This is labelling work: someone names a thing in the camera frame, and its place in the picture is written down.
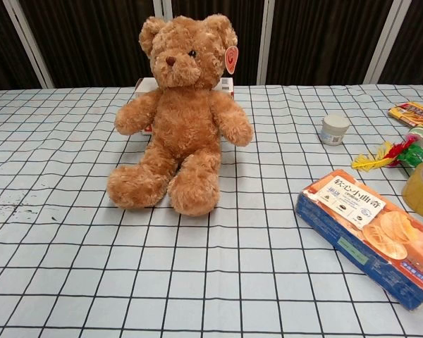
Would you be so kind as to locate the brown plush teddy bear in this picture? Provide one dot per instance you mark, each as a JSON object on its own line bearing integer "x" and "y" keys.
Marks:
{"x": 183, "y": 116}

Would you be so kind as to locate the white black grid tablecloth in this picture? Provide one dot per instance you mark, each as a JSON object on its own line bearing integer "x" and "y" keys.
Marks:
{"x": 211, "y": 274}

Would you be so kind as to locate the white cardboard box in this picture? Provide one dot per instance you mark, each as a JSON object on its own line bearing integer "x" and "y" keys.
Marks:
{"x": 144, "y": 86}

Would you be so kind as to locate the small white jar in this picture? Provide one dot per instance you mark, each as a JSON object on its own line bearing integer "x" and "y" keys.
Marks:
{"x": 333, "y": 132}

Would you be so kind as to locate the orange blue cookie box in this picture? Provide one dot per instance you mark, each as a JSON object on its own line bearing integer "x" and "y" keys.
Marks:
{"x": 356, "y": 218}

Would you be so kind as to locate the black folding screen white frames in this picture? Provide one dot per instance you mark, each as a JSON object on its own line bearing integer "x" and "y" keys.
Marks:
{"x": 91, "y": 42}

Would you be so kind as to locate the colourful feather shuttlecock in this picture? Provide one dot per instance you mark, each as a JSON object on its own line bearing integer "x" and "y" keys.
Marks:
{"x": 402, "y": 148}

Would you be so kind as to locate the yellow tape roll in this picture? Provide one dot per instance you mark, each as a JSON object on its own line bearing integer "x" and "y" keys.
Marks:
{"x": 414, "y": 197}

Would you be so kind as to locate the yellow curry box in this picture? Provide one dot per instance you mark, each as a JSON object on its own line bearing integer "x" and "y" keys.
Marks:
{"x": 416, "y": 114}

